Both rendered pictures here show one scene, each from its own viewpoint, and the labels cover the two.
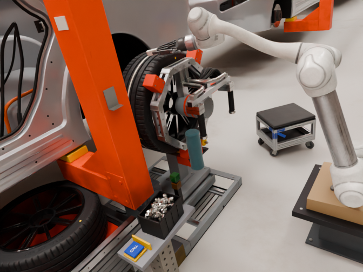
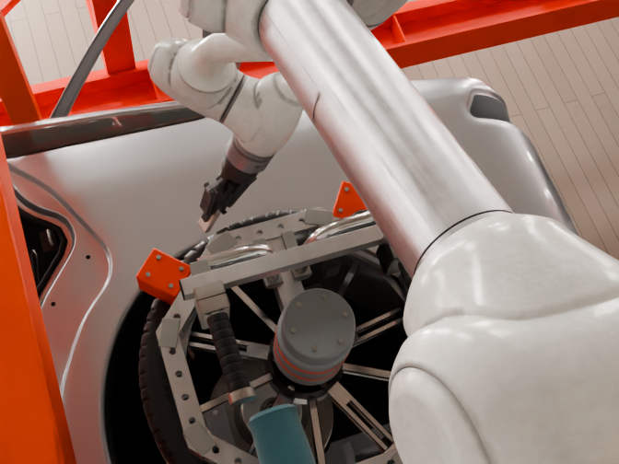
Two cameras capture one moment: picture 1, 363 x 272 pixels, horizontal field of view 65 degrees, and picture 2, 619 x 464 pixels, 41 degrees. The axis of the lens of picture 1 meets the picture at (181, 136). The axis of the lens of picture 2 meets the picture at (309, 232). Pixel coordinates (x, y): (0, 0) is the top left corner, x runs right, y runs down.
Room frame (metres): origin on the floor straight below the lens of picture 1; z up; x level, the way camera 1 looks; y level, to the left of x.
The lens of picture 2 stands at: (0.47, -1.02, 0.50)
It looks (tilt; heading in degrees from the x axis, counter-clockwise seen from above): 20 degrees up; 35
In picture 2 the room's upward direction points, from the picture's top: 20 degrees counter-clockwise
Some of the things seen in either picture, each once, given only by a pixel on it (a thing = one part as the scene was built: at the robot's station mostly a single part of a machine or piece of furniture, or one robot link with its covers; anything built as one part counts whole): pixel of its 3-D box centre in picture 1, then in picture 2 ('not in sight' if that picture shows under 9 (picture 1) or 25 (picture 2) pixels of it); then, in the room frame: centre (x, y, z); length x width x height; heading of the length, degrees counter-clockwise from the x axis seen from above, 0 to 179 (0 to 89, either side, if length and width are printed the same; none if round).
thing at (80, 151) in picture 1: (72, 151); not in sight; (1.62, 0.70, 0.71); 0.14 x 0.14 x 0.05; 49
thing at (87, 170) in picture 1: (88, 159); not in sight; (1.51, 0.57, 0.69); 0.52 x 0.17 x 0.35; 49
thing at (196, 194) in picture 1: (179, 189); not in sight; (1.77, 0.10, 0.13); 0.50 x 0.36 x 0.10; 139
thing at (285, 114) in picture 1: (284, 129); not in sight; (2.29, -0.95, 0.17); 0.43 x 0.36 x 0.34; 98
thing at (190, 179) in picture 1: (177, 166); not in sight; (1.80, 0.07, 0.32); 0.40 x 0.30 x 0.28; 139
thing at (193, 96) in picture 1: (187, 84); (233, 256); (1.53, -0.09, 1.03); 0.19 x 0.18 x 0.11; 49
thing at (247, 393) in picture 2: (202, 125); (228, 354); (1.41, -0.12, 0.83); 0.04 x 0.04 x 0.16
